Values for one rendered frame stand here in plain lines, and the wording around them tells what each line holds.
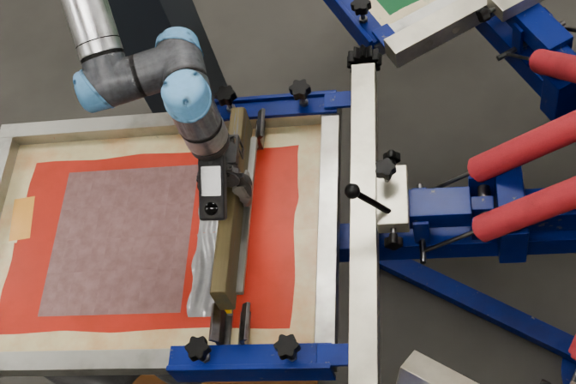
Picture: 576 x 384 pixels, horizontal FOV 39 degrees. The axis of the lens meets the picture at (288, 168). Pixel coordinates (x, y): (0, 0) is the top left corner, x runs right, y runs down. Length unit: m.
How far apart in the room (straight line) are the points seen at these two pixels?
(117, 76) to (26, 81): 2.14
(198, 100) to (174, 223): 0.48
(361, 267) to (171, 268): 0.40
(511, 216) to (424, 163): 1.38
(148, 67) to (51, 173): 0.59
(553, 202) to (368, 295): 0.35
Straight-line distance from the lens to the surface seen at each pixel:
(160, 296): 1.67
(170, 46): 1.40
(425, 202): 1.55
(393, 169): 1.50
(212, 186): 1.44
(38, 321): 1.75
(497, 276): 2.63
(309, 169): 1.72
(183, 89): 1.31
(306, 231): 1.65
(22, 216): 1.89
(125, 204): 1.80
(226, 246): 1.49
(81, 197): 1.85
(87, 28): 1.42
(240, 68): 3.20
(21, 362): 1.69
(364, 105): 1.69
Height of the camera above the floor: 2.39
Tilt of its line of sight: 56 degrees down
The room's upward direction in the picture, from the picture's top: 20 degrees counter-clockwise
